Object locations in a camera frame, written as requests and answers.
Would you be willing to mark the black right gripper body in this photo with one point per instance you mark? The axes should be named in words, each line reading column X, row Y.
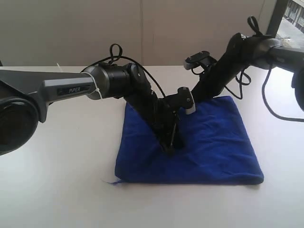
column 216, row 79

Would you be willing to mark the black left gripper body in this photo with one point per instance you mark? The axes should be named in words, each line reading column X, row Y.
column 154, row 111

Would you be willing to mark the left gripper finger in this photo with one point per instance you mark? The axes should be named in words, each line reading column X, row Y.
column 168, row 143
column 178, row 142

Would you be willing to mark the blue microfiber cloth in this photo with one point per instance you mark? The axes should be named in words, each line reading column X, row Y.
column 217, row 149

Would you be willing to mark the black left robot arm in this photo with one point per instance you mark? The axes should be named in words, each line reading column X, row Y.
column 25, row 97

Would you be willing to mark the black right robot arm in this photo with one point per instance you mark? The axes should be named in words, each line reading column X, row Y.
column 264, row 52

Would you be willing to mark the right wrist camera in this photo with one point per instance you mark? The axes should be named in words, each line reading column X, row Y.
column 201, row 59

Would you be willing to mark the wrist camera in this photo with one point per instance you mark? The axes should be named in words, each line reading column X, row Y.
column 201, row 59
column 182, row 99

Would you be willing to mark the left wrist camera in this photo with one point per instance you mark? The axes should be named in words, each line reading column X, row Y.
column 182, row 99

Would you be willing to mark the black window frame post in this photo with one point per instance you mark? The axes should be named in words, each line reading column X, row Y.
column 276, row 17

